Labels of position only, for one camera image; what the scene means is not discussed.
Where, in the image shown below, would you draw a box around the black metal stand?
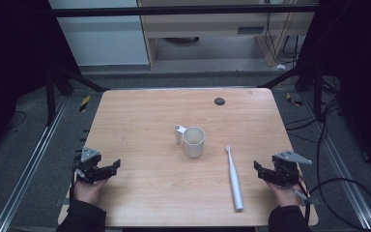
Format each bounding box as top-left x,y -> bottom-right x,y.
43,63 -> 110,128
258,59 -> 325,121

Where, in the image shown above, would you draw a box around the black hanging desk cables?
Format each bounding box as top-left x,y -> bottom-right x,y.
263,11 -> 305,66

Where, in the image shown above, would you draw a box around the black looped floor cable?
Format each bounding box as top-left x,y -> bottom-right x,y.
308,105 -> 371,232

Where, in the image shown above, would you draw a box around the white electric toothbrush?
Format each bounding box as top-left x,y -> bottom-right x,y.
224,145 -> 245,214

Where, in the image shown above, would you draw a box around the white cup with handle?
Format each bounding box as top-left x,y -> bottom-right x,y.
173,124 -> 207,160

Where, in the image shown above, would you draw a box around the white cabinet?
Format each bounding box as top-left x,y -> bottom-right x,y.
47,0 -> 150,68

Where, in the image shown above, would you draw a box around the grey gripper cable plug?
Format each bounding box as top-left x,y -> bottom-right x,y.
290,187 -> 313,207

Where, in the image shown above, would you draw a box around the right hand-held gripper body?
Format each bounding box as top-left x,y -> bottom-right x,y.
266,150 -> 313,189

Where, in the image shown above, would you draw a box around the aluminium floor rail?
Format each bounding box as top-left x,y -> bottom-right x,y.
0,96 -> 70,232
300,92 -> 371,231

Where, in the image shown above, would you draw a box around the black horizontal frame bar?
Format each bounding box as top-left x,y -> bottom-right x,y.
49,4 -> 321,18

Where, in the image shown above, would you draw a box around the light wooden desk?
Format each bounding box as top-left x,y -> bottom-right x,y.
136,0 -> 320,70

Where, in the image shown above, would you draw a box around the dark curtain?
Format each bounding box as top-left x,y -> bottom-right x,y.
296,0 -> 371,182
0,0 -> 82,162

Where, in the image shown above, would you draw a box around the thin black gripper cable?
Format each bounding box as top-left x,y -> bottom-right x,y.
69,160 -> 79,202

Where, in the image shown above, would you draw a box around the person's left hand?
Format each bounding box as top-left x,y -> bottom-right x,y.
72,177 -> 110,206

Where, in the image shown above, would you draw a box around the person's right hand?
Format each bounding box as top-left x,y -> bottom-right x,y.
265,179 -> 305,208

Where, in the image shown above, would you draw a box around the yellow black hazard tape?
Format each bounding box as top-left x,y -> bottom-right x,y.
285,92 -> 304,107
78,95 -> 92,113

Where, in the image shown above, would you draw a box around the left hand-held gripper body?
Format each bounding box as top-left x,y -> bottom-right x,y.
72,146 -> 108,185

